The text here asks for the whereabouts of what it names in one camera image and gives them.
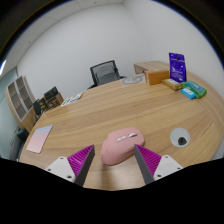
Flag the pink computer mouse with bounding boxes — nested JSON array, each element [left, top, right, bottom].
[[100, 127, 146, 166]]

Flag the pink and blue mouse pad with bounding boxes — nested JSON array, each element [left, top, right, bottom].
[[26, 124, 54, 155]]

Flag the tan flat box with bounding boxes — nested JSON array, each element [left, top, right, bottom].
[[162, 78, 183, 91]]

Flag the black mesh office chair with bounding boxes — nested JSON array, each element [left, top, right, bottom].
[[87, 59, 127, 90]]

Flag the green box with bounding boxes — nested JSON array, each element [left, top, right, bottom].
[[181, 80, 208, 100]]

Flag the orange wooden box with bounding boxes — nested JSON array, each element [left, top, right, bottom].
[[145, 69, 170, 86]]

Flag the long ceiling light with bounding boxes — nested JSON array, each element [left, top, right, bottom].
[[0, 59, 7, 76]]

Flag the small blue box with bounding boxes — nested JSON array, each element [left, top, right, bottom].
[[180, 87, 197, 100]]

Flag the wide brown cardboard box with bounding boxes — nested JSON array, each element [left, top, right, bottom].
[[44, 93, 64, 110]]

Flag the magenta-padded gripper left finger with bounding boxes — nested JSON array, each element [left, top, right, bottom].
[[44, 144, 96, 188]]

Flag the round grey cable grommet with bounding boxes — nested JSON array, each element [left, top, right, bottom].
[[169, 127, 191, 148]]

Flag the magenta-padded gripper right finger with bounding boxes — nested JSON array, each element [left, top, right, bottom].
[[133, 143, 184, 186]]

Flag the black leather sofa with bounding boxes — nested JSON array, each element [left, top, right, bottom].
[[9, 128, 30, 162]]

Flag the dark open cardboard box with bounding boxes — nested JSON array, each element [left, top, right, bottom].
[[43, 86, 59, 101]]

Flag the wooden shelf unit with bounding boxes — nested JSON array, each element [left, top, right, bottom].
[[4, 75, 38, 133]]

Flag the small black visitor chair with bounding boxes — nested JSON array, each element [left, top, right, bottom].
[[32, 99, 44, 118]]

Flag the wooden side desk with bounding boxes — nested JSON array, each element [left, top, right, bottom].
[[133, 60, 171, 76]]

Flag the purple standing sign card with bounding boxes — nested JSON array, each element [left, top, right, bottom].
[[168, 52, 187, 83]]

